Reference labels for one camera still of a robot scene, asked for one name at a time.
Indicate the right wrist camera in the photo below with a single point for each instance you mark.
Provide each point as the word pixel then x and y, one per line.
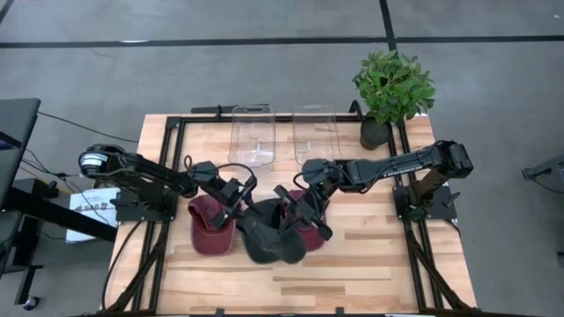
pixel 317 202

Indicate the black frame bracket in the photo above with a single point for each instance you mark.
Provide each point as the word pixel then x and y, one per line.
pixel 219 311
pixel 339 311

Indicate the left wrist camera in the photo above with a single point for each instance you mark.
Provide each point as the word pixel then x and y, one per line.
pixel 230 189

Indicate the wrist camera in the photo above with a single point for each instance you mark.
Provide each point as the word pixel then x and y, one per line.
pixel 317 202
pixel 230 189

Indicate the clear plastic bin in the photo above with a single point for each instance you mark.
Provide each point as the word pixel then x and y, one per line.
pixel 316 136
pixel 251 136

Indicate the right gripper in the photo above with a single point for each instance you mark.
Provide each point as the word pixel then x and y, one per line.
pixel 317 220

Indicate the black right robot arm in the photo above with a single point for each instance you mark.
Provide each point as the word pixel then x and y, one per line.
pixel 388 167

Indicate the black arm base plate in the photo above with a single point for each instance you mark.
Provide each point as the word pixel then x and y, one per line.
pixel 445 212
pixel 132 214

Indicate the black metal bar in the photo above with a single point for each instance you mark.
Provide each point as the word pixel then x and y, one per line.
pixel 207 109

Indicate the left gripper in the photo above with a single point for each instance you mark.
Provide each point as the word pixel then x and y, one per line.
pixel 247 185

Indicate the white paper sheet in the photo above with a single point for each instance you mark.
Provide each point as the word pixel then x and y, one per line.
pixel 88 220

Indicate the green potted plant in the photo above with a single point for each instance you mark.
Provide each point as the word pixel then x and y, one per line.
pixel 392 88

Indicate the maroon baseball cap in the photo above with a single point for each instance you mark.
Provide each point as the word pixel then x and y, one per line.
pixel 207 238
pixel 315 240

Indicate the black desk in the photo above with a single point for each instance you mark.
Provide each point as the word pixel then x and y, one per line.
pixel 17 141

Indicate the black stand foot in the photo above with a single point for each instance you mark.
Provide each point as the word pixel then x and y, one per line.
pixel 546 169

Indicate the black aluminium table frame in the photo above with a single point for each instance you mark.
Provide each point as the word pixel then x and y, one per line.
pixel 284 119

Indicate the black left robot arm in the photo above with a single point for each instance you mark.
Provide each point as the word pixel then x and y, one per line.
pixel 132 169

